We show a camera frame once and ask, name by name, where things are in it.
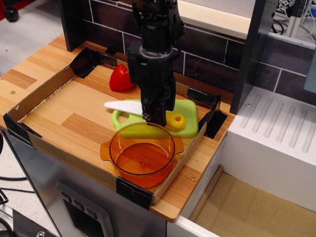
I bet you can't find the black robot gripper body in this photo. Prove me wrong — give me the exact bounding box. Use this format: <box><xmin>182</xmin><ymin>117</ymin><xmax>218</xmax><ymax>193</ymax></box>
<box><xmin>127</xmin><ymin>41</ymin><xmax>180</xmax><ymax>120</ymax></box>

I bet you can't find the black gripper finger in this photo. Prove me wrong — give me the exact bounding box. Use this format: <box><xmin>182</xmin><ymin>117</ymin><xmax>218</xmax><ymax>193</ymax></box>
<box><xmin>147</xmin><ymin>101</ymin><xmax>166</xmax><ymax>127</ymax></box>
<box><xmin>163</xmin><ymin>81</ymin><xmax>176</xmax><ymax>111</ymax></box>

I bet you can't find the white yellow toy knife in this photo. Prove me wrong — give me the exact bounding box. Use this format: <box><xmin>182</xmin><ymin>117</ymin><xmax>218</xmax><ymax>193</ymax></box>
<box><xmin>104</xmin><ymin>100</ymin><xmax>186</xmax><ymax>132</ymax></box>

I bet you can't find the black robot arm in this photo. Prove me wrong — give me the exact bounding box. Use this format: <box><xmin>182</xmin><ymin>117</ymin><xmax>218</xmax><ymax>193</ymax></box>
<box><xmin>127</xmin><ymin>0</ymin><xmax>185</xmax><ymax>126</ymax></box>

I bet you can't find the green plastic cutting board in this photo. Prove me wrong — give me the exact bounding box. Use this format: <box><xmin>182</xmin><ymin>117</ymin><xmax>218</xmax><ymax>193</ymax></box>
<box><xmin>112</xmin><ymin>99</ymin><xmax>198</xmax><ymax>138</ymax></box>

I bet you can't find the cardboard fence with black tape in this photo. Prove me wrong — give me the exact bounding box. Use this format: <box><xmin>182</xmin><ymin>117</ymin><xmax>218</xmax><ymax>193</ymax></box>
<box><xmin>0</xmin><ymin>45</ymin><xmax>235</xmax><ymax>221</ymax></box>

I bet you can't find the red toy strawberry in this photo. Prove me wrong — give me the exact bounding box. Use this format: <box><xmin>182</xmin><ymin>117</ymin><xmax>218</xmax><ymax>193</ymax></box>
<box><xmin>109</xmin><ymin>64</ymin><xmax>134</xmax><ymax>91</ymax></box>

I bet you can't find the orange transparent plastic pot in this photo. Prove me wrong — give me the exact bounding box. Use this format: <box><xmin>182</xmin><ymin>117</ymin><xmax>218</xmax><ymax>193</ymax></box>
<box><xmin>100</xmin><ymin>122</ymin><xmax>184</xmax><ymax>189</ymax></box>

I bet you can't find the white toy sink drainboard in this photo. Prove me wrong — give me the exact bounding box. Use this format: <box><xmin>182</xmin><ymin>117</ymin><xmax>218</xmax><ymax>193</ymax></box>
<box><xmin>221</xmin><ymin>87</ymin><xmax>316</xmax><ymax>211</ymax></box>

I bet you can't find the grey toy oven front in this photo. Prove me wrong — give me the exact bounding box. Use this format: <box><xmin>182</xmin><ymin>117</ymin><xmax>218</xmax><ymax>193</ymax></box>
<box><xmin>3</xmin><ymin>131</ymin><xmax>167</xmax><ymax>237</ymax></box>

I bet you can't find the black caster wheel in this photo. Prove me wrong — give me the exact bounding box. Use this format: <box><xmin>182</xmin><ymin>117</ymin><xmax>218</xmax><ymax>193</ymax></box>
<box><xmin>4</xmin><ymin>6</ymin><xmax>19</xmax><ymax>22</ymax></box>

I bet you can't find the dark grey vertical post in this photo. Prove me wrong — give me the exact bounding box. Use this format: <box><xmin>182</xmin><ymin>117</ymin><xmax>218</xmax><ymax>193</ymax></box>
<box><xmin>230</xmin><ymin>0</ymin><xmax>277</xmax><ymax>115</ymax></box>

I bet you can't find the black floor cable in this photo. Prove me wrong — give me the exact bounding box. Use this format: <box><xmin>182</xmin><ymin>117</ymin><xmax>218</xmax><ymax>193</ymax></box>
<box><xmin>0</xmin><ymin>176</ymin><xmax>35</xmax><ymax>194</ymax></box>

